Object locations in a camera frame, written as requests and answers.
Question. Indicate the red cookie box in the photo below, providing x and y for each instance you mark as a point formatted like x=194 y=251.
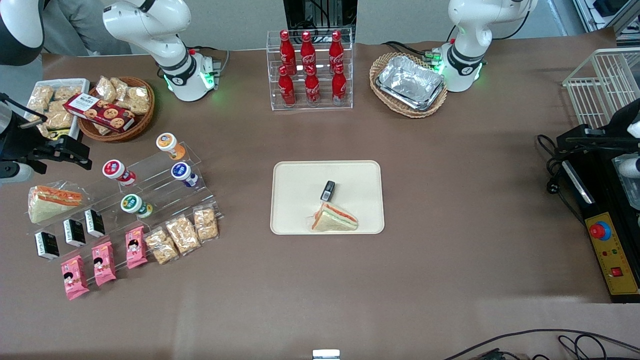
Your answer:
x=102 y=113

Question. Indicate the black sealing machine yellow panel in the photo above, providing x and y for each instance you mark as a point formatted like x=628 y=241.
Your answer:
x=607 y=250

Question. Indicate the green lid gum bottle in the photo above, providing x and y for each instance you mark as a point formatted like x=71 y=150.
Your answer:
x=132 y=204

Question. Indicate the wrapped triangle sandwich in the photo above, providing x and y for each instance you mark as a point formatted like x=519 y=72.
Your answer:
x=50 y=205
x=334 y=220

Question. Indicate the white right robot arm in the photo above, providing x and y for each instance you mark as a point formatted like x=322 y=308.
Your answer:
x=150 y=25

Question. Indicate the cream plastic tray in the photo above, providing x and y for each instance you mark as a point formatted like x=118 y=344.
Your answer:
x=295 y=200

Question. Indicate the black box white label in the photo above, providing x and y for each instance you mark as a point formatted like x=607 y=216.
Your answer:
x=74 y=233
x=94 y=223
x=46 y=245

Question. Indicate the blue lid gum bottle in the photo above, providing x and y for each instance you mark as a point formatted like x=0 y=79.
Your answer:
x=181 y=171

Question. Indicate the pink snack packet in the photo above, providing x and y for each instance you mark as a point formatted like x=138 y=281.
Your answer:
x=136 y=247
x=74 y=277
x=103 y=263

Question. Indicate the orange lid gum bottle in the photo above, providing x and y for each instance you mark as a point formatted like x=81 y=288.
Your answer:
x=167 y=142

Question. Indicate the aluminium foil tray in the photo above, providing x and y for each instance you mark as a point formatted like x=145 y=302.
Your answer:
x=410 y=80
x=417 y=108

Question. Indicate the clear plastic container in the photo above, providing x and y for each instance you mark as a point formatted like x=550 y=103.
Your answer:
x=629 y=187

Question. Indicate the red cola bottle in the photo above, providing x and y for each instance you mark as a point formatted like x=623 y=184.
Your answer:
x=312 y=89
x=336 y=52
x=339 y=87
x=307 y=52
x=287 y=90
x=286 y=52

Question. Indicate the clear bag brown snack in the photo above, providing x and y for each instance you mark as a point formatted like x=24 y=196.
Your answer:
x=42 y=130
x=138 y=100
x=106 y=89
x=205 y=224
x=41 y=98
x=182 y=235
x=121 y=87
x=59 y=120
x=161 y=246
x=67 y=92

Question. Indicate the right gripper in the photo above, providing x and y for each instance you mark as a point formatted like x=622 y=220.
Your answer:
x=21 y=145

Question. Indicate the person in grey clothes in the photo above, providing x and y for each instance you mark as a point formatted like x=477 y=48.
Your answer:
x=80 y=25

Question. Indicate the black equipment frame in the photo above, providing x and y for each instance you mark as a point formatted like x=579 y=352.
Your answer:
x=320 y=12

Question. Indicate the light wicker basket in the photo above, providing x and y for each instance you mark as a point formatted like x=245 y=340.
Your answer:
x=387 y=62

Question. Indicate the red lid gum bottle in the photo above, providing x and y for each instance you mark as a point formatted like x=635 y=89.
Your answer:
x=115 y=170

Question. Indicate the dark brown wicker basket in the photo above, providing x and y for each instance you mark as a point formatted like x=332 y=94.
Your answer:
x=142 y=122

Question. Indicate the clear acrylic bottle rack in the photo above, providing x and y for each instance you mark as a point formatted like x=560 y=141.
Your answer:
x=310 y=107

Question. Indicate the small white device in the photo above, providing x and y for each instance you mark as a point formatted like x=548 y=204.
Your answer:
x=326 y=355

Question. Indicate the clear acrylic tiered stand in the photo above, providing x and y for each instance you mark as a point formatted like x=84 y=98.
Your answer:
x=160 y=192

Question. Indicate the metal shelving unit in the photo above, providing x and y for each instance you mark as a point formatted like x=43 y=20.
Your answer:
x=607 y=12

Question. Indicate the black gum box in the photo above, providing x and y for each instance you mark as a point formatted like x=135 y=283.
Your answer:
x=328 y=190

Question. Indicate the white plastic bin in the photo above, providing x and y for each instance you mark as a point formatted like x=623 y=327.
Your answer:
x=77 y=84

